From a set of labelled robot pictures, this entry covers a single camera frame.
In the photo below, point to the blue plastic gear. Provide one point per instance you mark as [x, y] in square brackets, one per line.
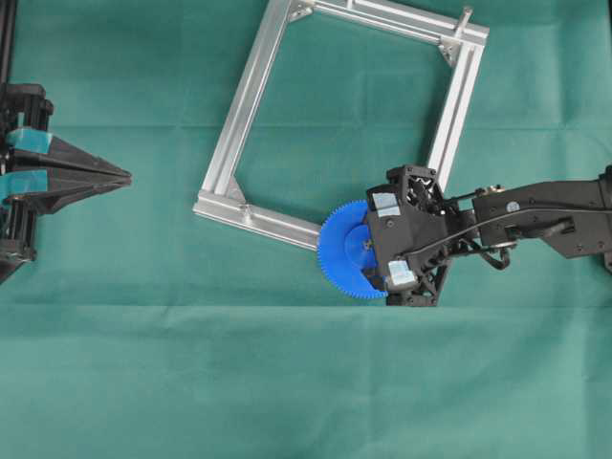
[342, 251]

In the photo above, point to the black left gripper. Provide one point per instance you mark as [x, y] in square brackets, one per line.
[25, 115]

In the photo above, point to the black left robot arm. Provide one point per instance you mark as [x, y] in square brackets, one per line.
[58, 177]

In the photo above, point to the green table cloth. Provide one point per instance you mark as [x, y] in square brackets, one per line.
[145, 331]

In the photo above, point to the steel shaft far corner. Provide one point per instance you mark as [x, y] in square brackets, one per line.
[462, 22]

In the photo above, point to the aluminium extrusion frame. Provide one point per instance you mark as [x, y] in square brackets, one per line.
[220, 197]

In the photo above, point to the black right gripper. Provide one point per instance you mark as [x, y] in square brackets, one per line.
[412, 233]

